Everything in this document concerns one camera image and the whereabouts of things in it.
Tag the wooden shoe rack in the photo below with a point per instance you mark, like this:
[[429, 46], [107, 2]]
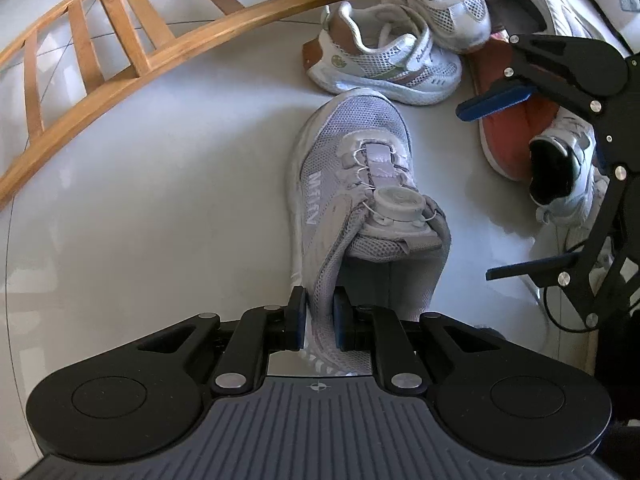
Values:
[[116, 10]]

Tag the white mesh sneaker brown heel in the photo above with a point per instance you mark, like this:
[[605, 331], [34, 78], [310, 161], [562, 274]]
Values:
[[450, 10], [380, 65]]

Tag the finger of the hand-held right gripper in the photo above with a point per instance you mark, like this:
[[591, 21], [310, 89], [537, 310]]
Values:
[[495, 102], [530, 269]]

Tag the grey mesh dial sneaker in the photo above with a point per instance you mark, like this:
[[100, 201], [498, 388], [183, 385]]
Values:
[[340, 160], [510, 10]]

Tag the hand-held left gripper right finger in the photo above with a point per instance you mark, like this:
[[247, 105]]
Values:
[[341, 320]]

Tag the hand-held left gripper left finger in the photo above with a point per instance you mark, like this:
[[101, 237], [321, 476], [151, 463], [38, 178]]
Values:
[[300, 317]]

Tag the pink plush duck slipper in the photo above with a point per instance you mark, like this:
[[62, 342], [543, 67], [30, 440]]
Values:
[[510, 140]]

